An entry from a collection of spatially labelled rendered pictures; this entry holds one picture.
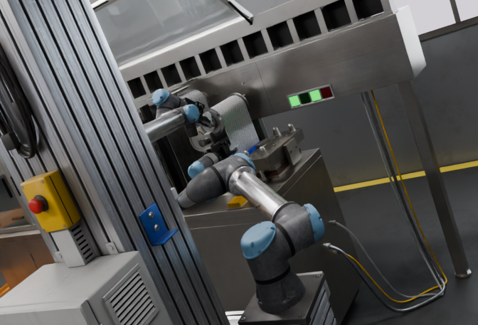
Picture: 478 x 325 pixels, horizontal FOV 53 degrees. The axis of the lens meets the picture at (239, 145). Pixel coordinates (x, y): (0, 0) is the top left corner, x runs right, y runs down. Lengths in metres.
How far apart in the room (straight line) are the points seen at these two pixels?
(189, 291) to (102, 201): 0.38
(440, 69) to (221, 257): 2.45
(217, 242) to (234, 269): 0.16
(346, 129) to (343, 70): 2.00
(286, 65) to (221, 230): 0.87
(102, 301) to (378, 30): 1.67
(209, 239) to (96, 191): 1.28
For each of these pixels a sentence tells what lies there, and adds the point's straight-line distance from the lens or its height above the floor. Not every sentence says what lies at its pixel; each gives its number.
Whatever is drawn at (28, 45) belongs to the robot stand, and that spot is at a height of 1.74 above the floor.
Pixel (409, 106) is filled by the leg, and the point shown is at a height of 0.98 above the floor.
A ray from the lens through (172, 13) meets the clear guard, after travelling 2.57.
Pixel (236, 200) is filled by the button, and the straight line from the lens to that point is 2.18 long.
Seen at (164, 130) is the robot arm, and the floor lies 1.36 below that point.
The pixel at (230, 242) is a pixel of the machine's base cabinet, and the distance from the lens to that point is 2.31.
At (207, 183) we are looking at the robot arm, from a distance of 1.76.
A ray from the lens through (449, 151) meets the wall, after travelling 4.30.
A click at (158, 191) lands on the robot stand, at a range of 1.32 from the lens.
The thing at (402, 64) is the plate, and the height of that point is 1.22.
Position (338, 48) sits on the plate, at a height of 1.37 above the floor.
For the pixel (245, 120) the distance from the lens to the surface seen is 2.52.
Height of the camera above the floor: 1.60
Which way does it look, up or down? 12 degrees down
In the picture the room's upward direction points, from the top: 21 degrees counter-clockwise
